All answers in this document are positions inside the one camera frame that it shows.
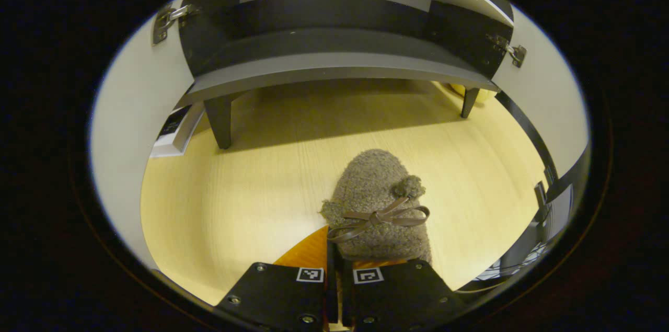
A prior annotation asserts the brown fuzzy shoe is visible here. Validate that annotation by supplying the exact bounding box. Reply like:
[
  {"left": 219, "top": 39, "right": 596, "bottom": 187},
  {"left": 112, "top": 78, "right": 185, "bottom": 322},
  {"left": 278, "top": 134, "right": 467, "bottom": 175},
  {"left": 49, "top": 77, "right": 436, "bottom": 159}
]
[{"left": 320, "top": 149, "right": 433, "bottom": 265}]

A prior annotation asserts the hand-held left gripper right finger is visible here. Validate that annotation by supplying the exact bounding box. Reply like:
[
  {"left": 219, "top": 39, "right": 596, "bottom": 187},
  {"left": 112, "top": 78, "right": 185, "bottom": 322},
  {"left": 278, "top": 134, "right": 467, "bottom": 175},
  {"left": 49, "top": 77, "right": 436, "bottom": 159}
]
[{"left": 340, "top": 258, "right": 468, "bottom": 332}]

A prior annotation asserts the white shoe cabinet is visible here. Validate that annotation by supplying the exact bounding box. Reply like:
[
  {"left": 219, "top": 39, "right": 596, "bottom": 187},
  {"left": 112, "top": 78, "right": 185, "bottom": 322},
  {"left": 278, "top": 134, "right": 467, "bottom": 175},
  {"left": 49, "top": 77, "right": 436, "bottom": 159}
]
[{"left": 89, "top": 0, "right": 591, "bottom": 270}]

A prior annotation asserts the white shoe cabinet door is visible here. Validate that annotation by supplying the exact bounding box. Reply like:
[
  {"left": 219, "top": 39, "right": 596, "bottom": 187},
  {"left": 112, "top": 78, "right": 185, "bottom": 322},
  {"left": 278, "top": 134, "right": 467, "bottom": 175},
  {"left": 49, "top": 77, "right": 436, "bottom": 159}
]
[
  {"left": 89, "top": 0, "right": 199, "bottom": 270},
  {"left": 491, "top": 5, "right": 591, "bottom": 176}
]

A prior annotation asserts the metal door hinge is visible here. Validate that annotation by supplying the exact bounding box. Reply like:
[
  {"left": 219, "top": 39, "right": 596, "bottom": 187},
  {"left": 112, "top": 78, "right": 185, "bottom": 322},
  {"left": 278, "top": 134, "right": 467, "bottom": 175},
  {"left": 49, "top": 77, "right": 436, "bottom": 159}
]
[
  {"left": 485, "top": 33, "right": 527, "bottom": 68},
  {"left": 152, "top": 4, "right": 202, "bottom": 45}
]

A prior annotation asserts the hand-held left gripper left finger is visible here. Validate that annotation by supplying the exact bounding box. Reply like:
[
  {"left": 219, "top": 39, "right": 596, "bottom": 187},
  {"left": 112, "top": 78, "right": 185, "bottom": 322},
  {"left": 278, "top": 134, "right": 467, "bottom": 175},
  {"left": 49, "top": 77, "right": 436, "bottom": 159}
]
[{"left": 214, "top": 225, "right": 339, "bottom": 332}]

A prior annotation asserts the white flat box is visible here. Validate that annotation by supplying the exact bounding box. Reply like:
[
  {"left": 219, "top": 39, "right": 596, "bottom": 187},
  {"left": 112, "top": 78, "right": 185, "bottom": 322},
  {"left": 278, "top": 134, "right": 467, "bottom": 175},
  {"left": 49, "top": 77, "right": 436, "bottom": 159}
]
[{"left": 151, "top": 102, "right": 205, "bottom": 158}]

